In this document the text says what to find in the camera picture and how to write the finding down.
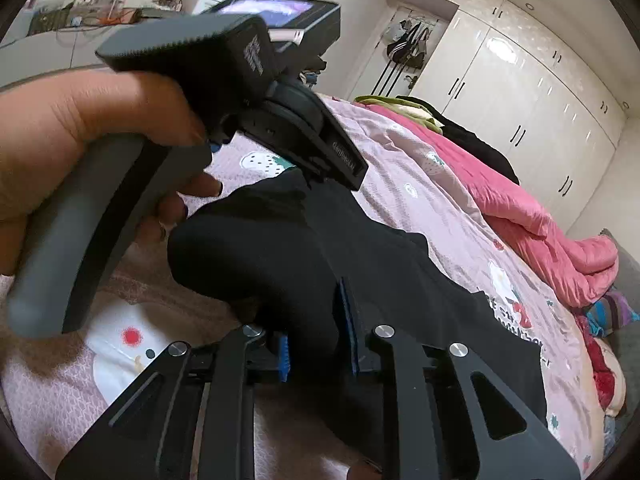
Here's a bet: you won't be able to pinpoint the black garment on bed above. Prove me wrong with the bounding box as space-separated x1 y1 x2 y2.
398 96 520 185

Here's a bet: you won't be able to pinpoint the white wardrobe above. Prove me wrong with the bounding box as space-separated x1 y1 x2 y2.
359 0 629 221

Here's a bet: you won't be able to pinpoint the striped colourful garment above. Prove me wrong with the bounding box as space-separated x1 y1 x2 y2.
585 286 639 338

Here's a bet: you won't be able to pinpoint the black sweater orange cuffs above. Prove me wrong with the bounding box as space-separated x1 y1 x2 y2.
166 167 548 470

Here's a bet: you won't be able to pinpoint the olive green garment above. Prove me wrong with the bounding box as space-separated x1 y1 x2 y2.
354 96 444 134

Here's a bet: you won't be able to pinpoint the pink strawberry print quilt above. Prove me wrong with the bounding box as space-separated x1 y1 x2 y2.
1 100 604 474

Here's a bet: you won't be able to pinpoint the red garment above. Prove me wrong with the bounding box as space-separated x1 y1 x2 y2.
575 315 615 412

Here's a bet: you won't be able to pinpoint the left hand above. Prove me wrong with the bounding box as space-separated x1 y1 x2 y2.
1 70 206 275

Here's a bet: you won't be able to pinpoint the bright pink comforter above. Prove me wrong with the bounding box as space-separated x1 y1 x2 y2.
369 105 618 308

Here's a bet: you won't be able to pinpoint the hanging bags on door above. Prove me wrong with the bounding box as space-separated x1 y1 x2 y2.
382 11 439 70

